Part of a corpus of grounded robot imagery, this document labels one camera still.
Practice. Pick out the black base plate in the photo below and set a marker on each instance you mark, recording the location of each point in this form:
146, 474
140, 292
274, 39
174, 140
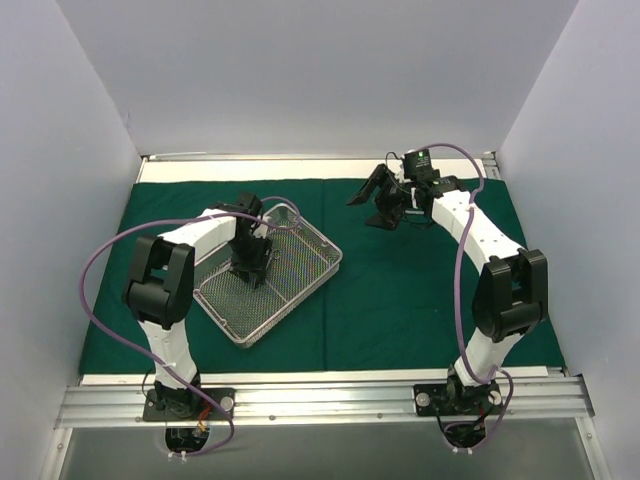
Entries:
189, 406
451, 399

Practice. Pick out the aluminium front rail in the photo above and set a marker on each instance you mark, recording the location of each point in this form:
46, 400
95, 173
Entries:
339, 397

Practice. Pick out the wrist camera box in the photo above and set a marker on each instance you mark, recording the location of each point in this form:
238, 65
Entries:
417, 165
250, 204

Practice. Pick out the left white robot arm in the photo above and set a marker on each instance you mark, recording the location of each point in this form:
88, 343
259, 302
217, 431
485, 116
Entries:
160, 284

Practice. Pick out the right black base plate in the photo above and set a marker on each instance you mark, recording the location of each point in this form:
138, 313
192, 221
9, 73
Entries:
451, 399

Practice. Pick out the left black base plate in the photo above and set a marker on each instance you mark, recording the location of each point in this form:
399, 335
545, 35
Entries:
189, 406

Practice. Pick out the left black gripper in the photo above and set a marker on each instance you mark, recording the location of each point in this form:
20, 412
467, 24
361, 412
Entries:
251, 263

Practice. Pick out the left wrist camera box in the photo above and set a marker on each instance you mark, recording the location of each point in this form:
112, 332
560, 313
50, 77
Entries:
250, 204

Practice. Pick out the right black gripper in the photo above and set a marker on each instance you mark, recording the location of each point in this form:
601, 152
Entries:
388, 198

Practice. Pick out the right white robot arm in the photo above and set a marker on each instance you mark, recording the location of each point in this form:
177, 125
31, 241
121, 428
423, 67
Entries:
511, 296

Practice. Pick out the green surgical drape cloth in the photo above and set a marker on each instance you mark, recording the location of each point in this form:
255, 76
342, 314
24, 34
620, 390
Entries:
390, 305

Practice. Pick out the metal mesh instrument tray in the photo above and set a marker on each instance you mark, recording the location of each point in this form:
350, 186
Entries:
244, 314

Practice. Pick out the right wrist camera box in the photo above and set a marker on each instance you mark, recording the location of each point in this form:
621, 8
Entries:
417, 165

